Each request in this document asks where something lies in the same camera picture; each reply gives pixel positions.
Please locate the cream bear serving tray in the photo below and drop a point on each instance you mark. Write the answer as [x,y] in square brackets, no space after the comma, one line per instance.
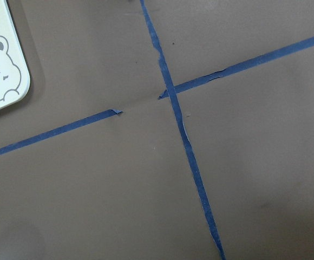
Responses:
[14,73]

